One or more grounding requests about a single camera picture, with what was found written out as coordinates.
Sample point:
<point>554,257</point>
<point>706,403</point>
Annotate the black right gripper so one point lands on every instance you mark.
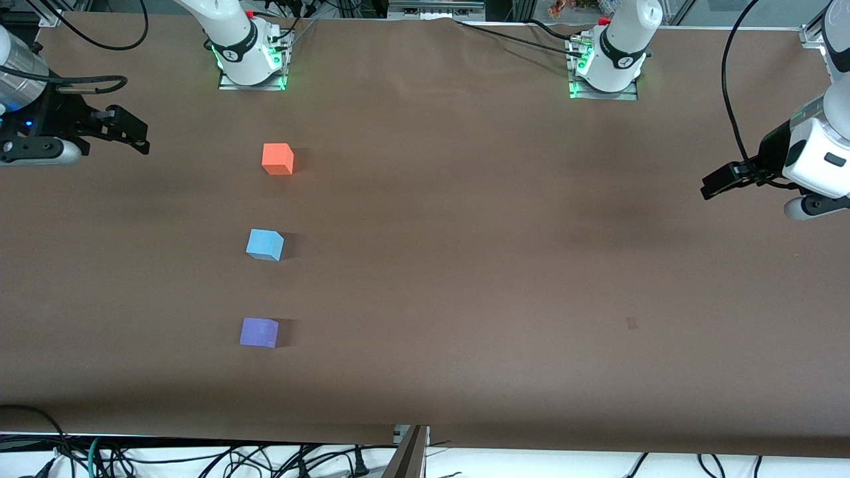
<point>52,113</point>

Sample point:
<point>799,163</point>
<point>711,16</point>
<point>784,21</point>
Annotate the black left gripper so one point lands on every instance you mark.
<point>769,152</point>

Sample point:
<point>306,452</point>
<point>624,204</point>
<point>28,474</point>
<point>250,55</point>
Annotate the light blue foam block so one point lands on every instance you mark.
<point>264,245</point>

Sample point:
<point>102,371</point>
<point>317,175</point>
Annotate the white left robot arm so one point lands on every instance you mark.
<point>621,46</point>

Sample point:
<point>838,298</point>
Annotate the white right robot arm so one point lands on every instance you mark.
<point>236,46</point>

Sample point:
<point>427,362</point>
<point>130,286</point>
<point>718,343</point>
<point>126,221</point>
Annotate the orange foam block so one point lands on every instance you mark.
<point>276,159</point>

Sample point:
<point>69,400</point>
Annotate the purple foam block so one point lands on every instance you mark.
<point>257,332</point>

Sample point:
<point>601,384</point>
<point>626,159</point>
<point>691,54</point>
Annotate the brown table cover sheet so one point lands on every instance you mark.
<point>431,232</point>

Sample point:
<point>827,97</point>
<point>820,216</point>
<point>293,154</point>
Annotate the grey metal rack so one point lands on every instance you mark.
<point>435,8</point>

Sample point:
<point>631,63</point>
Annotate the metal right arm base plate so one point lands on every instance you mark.
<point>229,85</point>

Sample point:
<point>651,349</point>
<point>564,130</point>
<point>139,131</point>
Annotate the aluminium frame profile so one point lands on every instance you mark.
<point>50,14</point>
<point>811,34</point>

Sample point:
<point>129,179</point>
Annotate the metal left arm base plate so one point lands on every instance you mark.
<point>607,95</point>

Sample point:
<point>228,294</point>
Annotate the grey metal post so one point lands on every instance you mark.
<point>406,458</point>

